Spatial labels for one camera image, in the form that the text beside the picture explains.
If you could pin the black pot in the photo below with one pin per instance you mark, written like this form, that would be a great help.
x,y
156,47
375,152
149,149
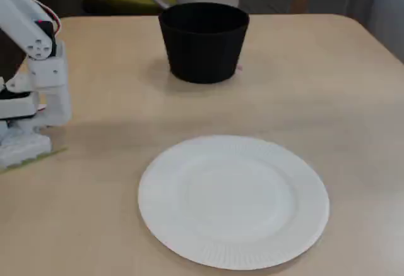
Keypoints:
x,y
202,51

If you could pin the white paper plate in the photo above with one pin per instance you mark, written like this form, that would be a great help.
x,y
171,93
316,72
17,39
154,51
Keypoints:
x,y
233,203

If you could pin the green tape strip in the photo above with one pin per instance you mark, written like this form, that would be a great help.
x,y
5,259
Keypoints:
x,y
38,159

